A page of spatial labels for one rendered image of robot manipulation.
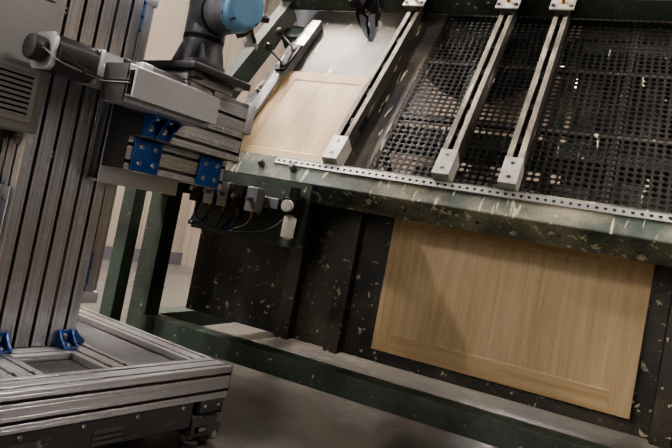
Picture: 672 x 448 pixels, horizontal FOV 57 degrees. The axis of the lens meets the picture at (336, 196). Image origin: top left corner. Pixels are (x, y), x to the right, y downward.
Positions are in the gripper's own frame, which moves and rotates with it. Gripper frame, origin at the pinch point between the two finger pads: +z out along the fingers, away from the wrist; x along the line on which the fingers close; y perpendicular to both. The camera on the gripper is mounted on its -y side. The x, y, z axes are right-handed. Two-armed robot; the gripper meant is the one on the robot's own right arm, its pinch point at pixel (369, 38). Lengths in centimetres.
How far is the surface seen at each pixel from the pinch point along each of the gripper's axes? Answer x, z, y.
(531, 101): -38, 30, 49
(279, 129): 55, 38, 11
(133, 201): 84, 54, -45
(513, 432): -60, 117, -26
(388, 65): 24, 18, 50
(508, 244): -42, 75, 17
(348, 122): 23.7, 34.4, 17.0
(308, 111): 49, 33, 24
